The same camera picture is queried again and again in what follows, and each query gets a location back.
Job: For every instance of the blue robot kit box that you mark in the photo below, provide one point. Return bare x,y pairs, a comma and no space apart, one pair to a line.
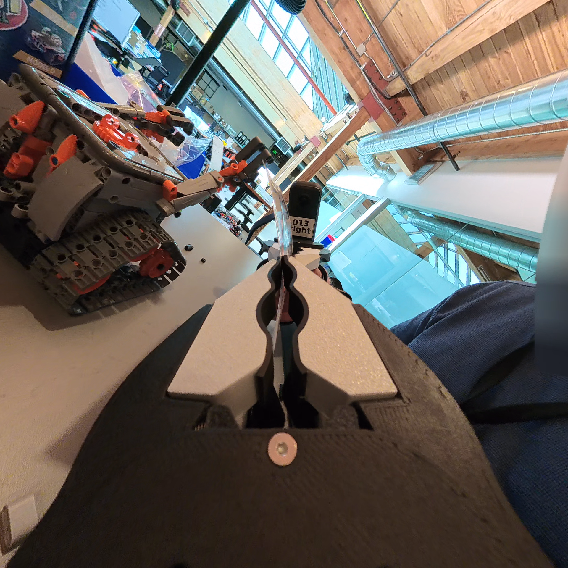
26,26

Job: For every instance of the blue storage bin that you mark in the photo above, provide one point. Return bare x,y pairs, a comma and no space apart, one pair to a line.
199,162

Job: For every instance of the grey orange tracked toy robot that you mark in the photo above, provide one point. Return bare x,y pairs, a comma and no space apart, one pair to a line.
66,195

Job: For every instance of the clear plastic bag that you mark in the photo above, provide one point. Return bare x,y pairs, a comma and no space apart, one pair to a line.
97,62

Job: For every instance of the person's right hand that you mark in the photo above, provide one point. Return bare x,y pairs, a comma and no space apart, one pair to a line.
327,274

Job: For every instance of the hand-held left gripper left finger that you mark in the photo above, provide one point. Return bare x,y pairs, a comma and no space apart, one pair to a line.
217,355

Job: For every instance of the robot sticker sheet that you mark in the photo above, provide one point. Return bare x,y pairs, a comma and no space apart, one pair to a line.
278,199

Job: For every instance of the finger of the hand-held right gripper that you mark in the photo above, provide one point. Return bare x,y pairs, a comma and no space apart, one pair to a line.
276,251
311,259

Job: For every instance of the silver ventilation duct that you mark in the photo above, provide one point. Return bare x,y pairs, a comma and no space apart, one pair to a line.
466,115
466,239

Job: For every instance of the black metal post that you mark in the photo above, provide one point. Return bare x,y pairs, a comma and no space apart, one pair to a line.
80,40
208,53

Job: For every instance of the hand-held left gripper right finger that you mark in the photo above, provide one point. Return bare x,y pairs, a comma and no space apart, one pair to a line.
346,355

